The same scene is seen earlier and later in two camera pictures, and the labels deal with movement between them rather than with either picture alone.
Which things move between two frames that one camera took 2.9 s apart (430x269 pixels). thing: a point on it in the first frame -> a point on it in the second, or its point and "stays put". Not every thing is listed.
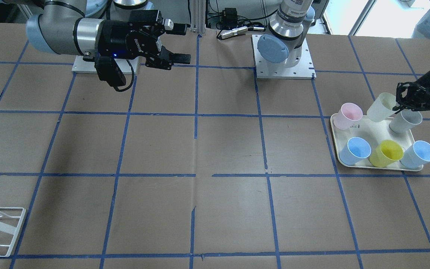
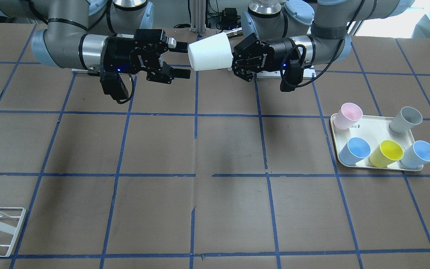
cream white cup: (381, 107) -> (214, 52)
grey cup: (404, 121) stays put
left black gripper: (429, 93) -> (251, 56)
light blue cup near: (417, 155) stays put
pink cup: (348, 113) stays put
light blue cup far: (357, 149) stays put
